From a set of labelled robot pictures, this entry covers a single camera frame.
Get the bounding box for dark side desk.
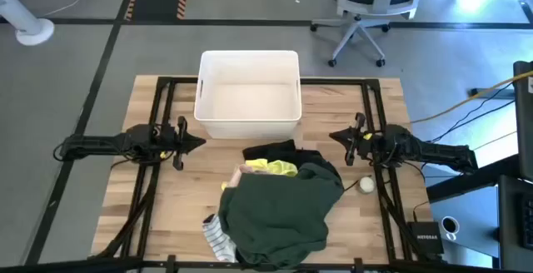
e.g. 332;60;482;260
424;154;533;272

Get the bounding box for white plastic bin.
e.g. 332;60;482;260
193;49;303;140

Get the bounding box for large dark green garment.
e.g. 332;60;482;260
218;162;346;271

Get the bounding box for neon yellow garment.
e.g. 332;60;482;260
244;158;299;178

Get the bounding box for pink beige cloth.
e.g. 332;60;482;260
220;163;251;191

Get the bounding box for black metal table frame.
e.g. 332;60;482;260
89;76;442;273

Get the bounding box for grey desk foot bar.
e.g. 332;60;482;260
469;87;516;100

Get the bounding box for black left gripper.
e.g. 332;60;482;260
160;116;207;171

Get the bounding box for black Netgear network switch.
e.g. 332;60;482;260
406;221;445;256

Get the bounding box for white striped cloth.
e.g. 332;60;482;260
202;213;238;264

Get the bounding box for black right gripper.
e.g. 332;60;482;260
328;112;386;167

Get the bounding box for black monitor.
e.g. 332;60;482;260
512;60;533;181

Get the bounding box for black garment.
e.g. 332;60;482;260
242;138;341;178

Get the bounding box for thin black floor cables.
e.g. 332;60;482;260
428;82;517;144

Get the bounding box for small white round object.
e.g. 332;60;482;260
357;176;376;194

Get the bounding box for yellow cable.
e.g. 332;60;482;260
410;69;533;125

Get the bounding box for white pole with round base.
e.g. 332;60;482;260
0;0;56;47

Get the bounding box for white mug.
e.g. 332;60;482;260
441;216;461;241

